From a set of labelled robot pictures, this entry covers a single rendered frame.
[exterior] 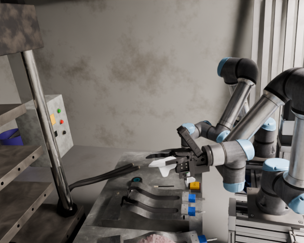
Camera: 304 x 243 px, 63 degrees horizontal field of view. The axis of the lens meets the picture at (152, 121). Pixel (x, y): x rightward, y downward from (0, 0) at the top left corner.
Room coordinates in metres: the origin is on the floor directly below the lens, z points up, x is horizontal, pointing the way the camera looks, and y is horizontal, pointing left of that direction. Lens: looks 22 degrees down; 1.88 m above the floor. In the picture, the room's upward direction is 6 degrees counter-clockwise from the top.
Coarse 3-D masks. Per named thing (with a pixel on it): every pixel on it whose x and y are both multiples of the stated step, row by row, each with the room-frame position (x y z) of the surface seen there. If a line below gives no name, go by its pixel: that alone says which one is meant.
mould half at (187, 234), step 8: (152, 232) 0.96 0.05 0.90; (160, 232) 0.96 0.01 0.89; (184, 232) 0.98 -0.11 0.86; (192, 232) 0.97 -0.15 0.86; (104, 240) 0.92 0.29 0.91; (112, 240) 0.92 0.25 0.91; (120, 240) 0.92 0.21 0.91; (128, 240) 0.95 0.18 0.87; (136, 240) 0.94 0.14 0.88; (176, 240) 0.93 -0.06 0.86; (184, 240) 0.93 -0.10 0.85
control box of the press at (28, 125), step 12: (48, 96) 1.65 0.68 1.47; (60, 96) 1.67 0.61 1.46; (48, 108) 1.51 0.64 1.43; (60, 108) 1.64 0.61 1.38; (24, 120) 1.42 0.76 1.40; (36, 120) 1.40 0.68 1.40; (60, 120) 1.59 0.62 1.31; (24, 132) 1.42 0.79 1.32; (36, 132) 1.41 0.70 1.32; (60, 132) 1.57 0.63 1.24; (24, 144) 1.43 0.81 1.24; (36, 144) 1.41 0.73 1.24; (60, 144) 1.54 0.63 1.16; (72, 144) 1.68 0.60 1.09; (48, 156) 1.40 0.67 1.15; (60, 156) 1.51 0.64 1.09
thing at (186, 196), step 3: (183, 192) 1.22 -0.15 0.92; (186, 192) 1.21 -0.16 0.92; (183, 195) 1.19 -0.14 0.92; (186, 195) 1.19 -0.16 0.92; (189, 195) 1.20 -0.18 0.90; (192, 195) 1.20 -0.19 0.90; (183, 198) 1.18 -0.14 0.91; (186, 198) 1.17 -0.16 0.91; (189, 198) 1.18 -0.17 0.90; (192, 198) 1.17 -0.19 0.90; (195, 198) 1.18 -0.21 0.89; (198, 198) 1.18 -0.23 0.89; (201, 198) 1.18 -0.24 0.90; (204, 198) 1.17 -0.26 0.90; (192, 201) 1.17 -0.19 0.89
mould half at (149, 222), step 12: (120, 192) 1.35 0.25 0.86; (132, 192) 1.24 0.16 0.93; (156, 192) 1.28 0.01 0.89; (168, 192) 1.27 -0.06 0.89; (180, 192) 1.25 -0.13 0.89; (108, 204) 1.24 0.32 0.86; (132, 204) 1.14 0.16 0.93; (156, 204) 1.17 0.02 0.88; (168, 204) 1.16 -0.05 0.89; (180, 204) 1.15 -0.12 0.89; (108, 216) 1.14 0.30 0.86; (120, 216) 1.13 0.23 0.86; (132, 216) 1.09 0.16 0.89; (144, 216) 1.07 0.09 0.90; (156, 216) 1.08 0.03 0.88; (168, 216) 1.07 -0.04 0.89; (180, 216) 1.05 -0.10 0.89; (132, 228) 1.09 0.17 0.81; (144, 228) 1.07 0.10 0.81; (156, 228) 1.06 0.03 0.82; (168, 228) 1.04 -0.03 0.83; (180, 228) 1.03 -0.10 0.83
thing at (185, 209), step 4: (184, 204) 1.11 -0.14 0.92; (184, 208) 1.08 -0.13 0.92; (188, 208) 1.09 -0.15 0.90; (192, 208) 1.09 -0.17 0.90; (184, 212) 1.07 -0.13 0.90; (188, 212) 1.07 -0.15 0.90; (192, 212) 1.06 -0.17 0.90; (196, 212) 1.07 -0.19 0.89; (200, 212) 1.07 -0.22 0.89; (204, 212) 1.07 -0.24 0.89
